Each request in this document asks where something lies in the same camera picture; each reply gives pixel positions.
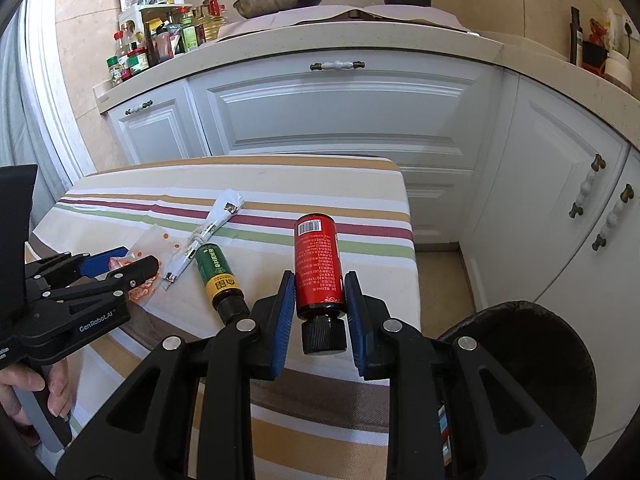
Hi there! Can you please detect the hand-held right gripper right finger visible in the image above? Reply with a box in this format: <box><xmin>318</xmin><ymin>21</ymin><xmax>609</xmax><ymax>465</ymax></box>
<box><xmin>342</xmin><ymin>270</ymin><xmax>587</xmax><ymax>480</ymax></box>

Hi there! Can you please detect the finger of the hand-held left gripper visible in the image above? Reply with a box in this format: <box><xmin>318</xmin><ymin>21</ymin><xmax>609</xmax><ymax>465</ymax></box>
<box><xmin>37</xmin><ymin>255</ymin><xmax>163</xmax><ymax>306</ymax></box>
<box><xmin>25</xmin><ymin>246</ymin><xmax>132</xmax><ymax>289</ymax></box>

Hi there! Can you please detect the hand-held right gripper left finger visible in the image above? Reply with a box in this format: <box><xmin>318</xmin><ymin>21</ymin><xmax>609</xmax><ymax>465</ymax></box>
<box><xmin>55</xmin><ymin>270</ymin><xmax>297</xmax><ymax>480</ymax></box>

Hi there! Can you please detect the clear orange dotted wrapper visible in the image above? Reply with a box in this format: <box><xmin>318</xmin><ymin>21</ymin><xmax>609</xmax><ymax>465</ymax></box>
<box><xmin>127</xmin><ymin>222</ymin><xmax>184</xmax><ymax>304</ymax></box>

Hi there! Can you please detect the red label bottle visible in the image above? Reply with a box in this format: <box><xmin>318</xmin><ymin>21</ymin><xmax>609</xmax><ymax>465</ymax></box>
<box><xmin>292</xmin><ymin>213</ymin><xmax>348</xmax><ymax>356</ymax></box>

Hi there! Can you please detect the black bin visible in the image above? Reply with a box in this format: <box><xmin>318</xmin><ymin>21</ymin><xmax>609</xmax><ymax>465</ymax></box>
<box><xmin>435</xmin><ymin>301</ymin><xmax>598</xmax><ymax>461</ymax></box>

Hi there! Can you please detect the person's left hand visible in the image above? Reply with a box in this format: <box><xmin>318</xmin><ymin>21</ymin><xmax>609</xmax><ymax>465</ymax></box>
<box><xmin>0</xmin><ymin>360</ymin><xmax>73</xmax><ymax>428</ymax></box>

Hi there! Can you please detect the green label bottle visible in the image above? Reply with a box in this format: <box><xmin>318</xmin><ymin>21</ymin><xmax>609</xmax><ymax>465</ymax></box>
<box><xmin>194</xmin><ymin>242</ymin><xmax>251</xmax><ymax>325</ymax></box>

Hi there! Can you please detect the striped tablecloth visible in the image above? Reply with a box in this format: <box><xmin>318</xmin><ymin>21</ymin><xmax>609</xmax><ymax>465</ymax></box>
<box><xmin>25</xmin><ymin>156</ymin><xmax>421</xmax><ymax>480</ymax></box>

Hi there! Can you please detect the small white cabinet door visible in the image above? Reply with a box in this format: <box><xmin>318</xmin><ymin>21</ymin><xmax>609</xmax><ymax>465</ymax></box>
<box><xmin>107</xmin><ymin>80</ymin><xmax>211</xmax><ymax>166</ymax></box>

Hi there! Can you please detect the grey window curtain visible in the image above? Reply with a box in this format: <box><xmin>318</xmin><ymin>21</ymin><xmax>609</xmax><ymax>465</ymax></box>
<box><xmin>0</xmin><ymin>0</ymin><xmax>98</xmax><ymax>241</ymax></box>

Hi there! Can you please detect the wide white cabinet front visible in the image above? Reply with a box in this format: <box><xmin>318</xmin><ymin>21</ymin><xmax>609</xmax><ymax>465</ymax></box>
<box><xmin>187</xmin><ymin>55</ymin><xmax>506</xmax><ymax>247</ymax></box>

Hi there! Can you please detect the group of condiment bottles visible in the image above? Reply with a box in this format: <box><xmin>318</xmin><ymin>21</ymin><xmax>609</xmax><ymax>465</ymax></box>
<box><xmin>105</xmin><ymin>0</ymin><xmax>228</xmax><ymax>86</ymax></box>

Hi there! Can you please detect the white spice rack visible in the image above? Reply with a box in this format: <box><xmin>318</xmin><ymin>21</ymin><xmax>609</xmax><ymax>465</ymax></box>
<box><xmin>118</xmin><ymin>4</ymin><xmax>195</xmax><ymax>26</ymax></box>

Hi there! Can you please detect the pale stove cover cloth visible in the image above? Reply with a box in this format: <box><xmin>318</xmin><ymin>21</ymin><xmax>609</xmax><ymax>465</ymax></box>
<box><xmin>216</xmin><ymin>2</ymin><xmax>481</xmax><ymax>41</ymax></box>

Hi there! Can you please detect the red and black container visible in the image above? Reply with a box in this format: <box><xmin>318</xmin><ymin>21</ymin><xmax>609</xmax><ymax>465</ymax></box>
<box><xmin>582</xmin><ymin>17</ymin><xmax>611</xmax><ymax>73</ymax></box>

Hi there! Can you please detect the dark glass bottle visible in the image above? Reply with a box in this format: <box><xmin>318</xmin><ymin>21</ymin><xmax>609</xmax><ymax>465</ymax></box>
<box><xmin>570</xmin><ymin>6</ymin><xmax>585</xmax><ymax>67</ymax></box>

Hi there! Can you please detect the white jar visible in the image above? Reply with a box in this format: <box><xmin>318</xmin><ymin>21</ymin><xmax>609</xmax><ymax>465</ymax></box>
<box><xmin>602</xmin><ymin>52</ymin><xmax>633</xmax><ymax>93</ymax></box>

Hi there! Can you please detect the white bottle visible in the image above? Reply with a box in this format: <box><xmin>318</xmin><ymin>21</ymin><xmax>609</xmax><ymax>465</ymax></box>
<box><xmin>605</xmin><ymin>8</ymin><xmax>624</xmax><ymax>56</ymax></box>

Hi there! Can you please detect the wide cabinet handle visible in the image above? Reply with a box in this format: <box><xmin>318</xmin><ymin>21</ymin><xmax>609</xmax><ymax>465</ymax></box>
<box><xmin>310</xmin><ymin>60</ymin><xmax>366</xmax><ymax>72</ymax></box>

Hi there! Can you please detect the upright cabinet handle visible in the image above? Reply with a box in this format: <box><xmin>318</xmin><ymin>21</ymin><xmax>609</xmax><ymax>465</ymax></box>
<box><xmin>592</xmin><ymin>183</ymin><xmax>635</xmax><ymax>252</ymax></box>
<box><xmin>570</xmin><ymin>154</ymin><xmax>607</xmax><ymax>218</ymax></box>

